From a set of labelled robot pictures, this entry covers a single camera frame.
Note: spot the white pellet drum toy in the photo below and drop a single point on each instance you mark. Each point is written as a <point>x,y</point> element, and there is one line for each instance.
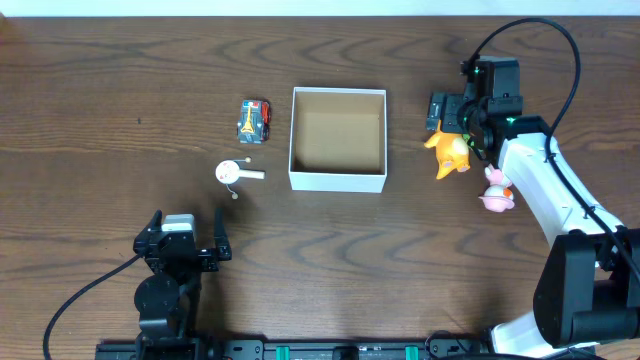
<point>229,172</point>

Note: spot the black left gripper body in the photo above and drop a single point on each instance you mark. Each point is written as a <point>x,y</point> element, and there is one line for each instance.
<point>187,253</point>

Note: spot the grey toy car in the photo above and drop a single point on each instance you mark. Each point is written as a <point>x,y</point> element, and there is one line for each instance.
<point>253,126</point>

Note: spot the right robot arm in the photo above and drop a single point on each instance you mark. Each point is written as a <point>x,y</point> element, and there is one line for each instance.
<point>588,292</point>

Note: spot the white cardboard box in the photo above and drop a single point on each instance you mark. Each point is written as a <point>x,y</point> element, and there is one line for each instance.
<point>338,140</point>

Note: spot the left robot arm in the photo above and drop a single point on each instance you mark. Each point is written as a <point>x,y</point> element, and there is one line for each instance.
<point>168,300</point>

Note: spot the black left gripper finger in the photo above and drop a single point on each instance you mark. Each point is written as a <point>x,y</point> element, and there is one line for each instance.
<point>153,226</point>
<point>222,244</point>

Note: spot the orange duck toy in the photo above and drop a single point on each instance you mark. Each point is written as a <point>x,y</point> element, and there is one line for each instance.
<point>452,152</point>

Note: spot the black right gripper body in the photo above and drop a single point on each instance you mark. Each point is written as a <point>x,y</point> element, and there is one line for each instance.
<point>450,122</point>

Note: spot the pink planet figure toy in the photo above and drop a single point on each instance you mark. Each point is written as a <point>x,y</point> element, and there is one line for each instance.
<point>498,197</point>

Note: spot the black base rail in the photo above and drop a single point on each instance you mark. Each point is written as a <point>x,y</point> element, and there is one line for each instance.
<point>438,348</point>

